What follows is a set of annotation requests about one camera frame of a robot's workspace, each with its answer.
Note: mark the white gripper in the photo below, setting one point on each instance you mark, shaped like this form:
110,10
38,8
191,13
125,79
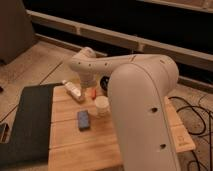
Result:
88,83

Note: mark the white plastic bottle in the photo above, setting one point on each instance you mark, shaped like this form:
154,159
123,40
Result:
73,90

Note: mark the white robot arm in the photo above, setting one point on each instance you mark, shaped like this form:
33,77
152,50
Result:
138,84

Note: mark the small orange object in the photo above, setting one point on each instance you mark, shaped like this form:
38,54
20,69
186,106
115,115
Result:
93,93

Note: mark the dark round bowl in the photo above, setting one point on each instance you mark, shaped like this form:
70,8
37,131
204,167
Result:
104,83

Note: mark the white plastic cup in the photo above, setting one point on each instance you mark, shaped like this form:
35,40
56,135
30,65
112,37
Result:
102,105

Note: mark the blue sponge block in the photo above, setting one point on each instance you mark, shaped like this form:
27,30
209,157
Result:
83,120

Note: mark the grey cabinet at left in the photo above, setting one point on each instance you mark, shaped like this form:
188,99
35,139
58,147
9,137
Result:
16,31

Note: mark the dark grey floor mat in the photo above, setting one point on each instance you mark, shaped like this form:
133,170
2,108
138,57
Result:
29,140

